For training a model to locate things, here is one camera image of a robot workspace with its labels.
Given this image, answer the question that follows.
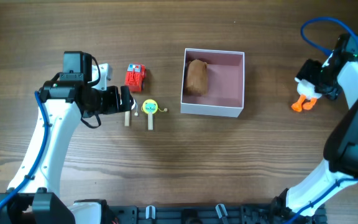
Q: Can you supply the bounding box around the red toy fire truck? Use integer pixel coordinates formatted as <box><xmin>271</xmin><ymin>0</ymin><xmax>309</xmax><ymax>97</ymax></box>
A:
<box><xmin>124</xmin><ymin>63</ymin><xmax>146</xmax><ymax>92</ymax></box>

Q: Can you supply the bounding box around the white wooden rattle drum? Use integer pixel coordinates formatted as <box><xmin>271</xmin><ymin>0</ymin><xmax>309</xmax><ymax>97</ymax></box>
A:
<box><xmin>124</xmin><ymin>102</ymin><xmax>139</xmax><ymax>127</ymax></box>

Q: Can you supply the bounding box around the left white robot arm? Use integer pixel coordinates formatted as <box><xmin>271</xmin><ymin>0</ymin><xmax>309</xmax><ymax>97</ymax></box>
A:
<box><xmin>0</xmin><ymin>81</ymin><xmax>133</xmax><ymax>223</ymax></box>

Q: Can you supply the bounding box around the brown plush toy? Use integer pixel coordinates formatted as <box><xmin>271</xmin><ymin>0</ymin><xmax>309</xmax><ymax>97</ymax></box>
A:
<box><xmin>184</xmin><ymin>59</ymin><xmax>208</xmax><ymax>96</ymax></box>

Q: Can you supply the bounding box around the pink white open box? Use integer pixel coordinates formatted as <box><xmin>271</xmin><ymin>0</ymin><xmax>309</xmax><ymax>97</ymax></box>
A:
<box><xmin>180</xmin><ymin>48</ymin><xmax>246</xmax><ymax>118</ymax></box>

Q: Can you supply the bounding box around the white plush duck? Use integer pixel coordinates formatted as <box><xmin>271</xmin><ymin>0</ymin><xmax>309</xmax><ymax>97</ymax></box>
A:
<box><xmin>291</xmin><ymin>78</ymin><xmax>322</xmax><ymax>112</ymax></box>

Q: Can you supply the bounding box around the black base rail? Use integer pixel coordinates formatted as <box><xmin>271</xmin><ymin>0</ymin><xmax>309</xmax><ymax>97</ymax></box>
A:
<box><xmin>70</xmin><ymin>198</ymin><xmax>328</xmax><ymax>224</ymax></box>

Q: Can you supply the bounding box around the left blue cable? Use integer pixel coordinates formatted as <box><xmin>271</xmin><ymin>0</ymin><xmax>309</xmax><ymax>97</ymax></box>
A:
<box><xmin>0</xmin><ymin>90</ymin><xmax>50</xmax><ymax>224</ymax></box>

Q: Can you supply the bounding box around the yellow cat rattle drum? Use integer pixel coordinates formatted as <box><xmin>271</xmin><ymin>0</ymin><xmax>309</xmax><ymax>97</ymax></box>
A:
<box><xmin>141</xmin><ymin>99</ymin><xmax>168</xmax><ymax>131</ymax></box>

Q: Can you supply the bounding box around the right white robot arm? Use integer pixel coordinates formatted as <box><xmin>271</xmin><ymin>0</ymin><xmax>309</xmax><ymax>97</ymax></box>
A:
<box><xmin>270</xmin><ymin>34</ymin><xmax>358</xmax><ymax>223</ymax></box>

